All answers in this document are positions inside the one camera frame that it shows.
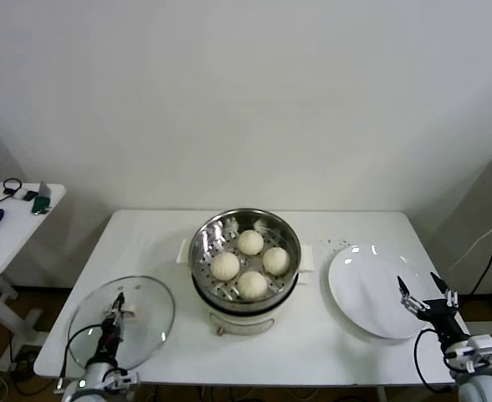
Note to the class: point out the round glass pot lid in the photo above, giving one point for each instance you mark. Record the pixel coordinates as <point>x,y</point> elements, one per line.
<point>145,310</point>

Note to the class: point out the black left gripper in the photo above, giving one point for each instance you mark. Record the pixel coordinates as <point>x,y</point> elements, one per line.
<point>110,341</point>

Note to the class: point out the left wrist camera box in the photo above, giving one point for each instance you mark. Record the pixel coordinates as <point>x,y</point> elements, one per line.
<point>122,379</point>

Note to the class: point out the white furniture base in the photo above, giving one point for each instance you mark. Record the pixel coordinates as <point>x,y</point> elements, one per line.
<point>488,326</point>

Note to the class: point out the large white plate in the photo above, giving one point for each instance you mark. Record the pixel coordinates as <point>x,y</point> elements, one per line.
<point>355,285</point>

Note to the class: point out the white steamed baozi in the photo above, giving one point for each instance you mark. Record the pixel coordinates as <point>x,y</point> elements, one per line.
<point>250,243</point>
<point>276,261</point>
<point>225,266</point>
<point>252,285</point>

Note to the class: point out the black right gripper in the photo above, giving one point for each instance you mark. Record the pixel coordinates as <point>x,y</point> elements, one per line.
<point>442,318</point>

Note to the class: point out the stainless steel steamer basket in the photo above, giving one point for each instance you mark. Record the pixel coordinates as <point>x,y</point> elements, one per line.
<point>204,251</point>

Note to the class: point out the dark crumb specks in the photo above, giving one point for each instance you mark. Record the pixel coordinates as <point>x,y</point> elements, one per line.
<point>334,242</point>

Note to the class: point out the small black phone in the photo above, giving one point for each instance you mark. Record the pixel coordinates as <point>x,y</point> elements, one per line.
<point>29,196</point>

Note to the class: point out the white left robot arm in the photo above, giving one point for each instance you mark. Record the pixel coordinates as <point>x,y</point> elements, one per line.
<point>91,383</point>

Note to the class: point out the small white device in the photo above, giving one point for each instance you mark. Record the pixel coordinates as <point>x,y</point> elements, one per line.
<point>19,194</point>

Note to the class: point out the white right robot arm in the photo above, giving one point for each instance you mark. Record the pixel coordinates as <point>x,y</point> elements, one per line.
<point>484,385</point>

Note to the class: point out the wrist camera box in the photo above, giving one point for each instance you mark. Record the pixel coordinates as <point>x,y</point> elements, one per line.
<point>122,379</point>
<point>482,347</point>

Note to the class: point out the small white side table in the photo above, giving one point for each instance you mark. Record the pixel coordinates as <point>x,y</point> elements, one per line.
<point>11,247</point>

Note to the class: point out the white electric cooking pot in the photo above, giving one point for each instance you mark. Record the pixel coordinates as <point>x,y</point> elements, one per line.
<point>246,323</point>

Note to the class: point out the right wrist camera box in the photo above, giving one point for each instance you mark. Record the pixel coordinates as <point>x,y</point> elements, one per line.
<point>482,347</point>

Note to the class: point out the green circuit board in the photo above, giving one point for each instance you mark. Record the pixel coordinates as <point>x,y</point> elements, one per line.
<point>42,201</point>

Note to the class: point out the white work table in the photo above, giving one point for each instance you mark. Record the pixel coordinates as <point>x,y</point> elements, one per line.
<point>187,368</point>

